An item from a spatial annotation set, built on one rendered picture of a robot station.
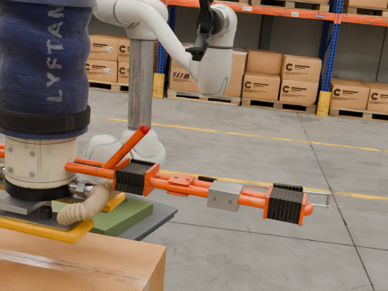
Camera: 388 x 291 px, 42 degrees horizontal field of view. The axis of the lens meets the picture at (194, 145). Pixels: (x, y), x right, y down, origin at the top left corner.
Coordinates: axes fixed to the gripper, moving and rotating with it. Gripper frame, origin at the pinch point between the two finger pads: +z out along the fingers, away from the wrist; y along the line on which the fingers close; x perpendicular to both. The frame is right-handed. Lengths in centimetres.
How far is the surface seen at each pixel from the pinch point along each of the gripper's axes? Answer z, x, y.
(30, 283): 32, 27, 63
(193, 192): 25.6, -9.8, 35.2
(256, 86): -697, 59, 122
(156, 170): 20.9, 0.8, 33.2
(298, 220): 26, -33, 37
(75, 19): 25.6, 20.1, 0.6
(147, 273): 17, 2, 63
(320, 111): -699, -49, 149
